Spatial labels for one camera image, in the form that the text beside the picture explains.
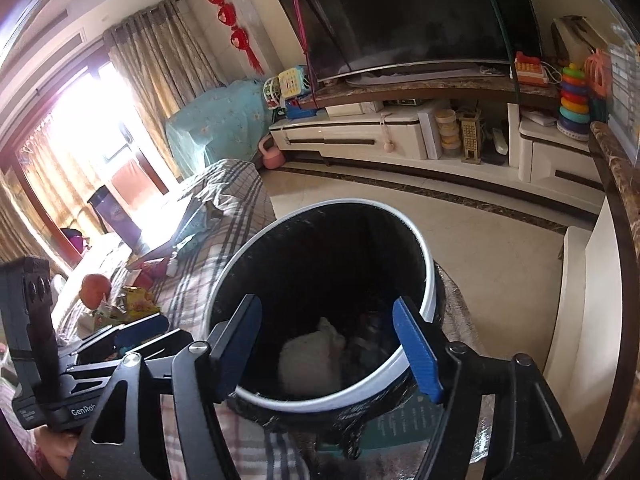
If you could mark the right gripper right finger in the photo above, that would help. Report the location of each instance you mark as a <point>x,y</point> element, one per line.
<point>530,437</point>

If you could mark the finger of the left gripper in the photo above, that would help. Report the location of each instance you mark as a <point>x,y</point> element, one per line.
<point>163,346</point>
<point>118,339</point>

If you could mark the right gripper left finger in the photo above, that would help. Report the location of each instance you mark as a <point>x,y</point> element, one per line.
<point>125,438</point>

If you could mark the yellow green snack wrapper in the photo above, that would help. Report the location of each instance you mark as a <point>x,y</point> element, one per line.
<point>131,305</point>

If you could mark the white foam fruit net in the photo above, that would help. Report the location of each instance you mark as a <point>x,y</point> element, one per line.
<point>310,365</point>

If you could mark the white trash bin black bag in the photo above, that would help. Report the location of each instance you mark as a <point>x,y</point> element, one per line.
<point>348,261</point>

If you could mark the person's left hand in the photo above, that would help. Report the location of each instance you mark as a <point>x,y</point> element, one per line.
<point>56,448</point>

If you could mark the red apple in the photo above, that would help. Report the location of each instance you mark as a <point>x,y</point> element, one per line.
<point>95,288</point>

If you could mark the plaid blanket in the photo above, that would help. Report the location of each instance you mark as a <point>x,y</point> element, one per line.
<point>236,189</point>

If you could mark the red white small box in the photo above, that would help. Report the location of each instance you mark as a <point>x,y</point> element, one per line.
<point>147,273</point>

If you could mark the teal booklet on floor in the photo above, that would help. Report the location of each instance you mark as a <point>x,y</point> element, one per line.
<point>414,421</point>

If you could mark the purple water bottle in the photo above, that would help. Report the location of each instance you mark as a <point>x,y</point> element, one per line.
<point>115,215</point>

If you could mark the beige curtain left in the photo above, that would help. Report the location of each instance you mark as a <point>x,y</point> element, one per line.
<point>23,232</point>

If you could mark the beige curtain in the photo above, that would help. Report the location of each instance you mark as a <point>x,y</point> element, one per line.
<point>160,56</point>
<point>23,232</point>

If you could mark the pink kettlebell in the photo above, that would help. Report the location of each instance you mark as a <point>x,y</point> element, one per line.
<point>272,157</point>

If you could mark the teal cloth covered furniture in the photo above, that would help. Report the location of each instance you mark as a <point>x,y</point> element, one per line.
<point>225,122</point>

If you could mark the beige curtain right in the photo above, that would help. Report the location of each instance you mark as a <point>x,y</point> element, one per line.
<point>160,56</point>

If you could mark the white TV cabinet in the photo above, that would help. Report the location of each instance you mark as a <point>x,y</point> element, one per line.
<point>481,132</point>

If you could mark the black flat television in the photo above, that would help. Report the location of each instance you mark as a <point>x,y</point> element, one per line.
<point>348,37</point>

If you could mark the red toy telephone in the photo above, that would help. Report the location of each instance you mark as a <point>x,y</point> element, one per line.
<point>529,70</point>

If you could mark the rainbow stacking ring toy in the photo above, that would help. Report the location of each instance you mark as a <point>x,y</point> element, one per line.
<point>574,113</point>

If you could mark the red lantern string decoration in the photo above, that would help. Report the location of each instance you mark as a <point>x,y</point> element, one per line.
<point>239,37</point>

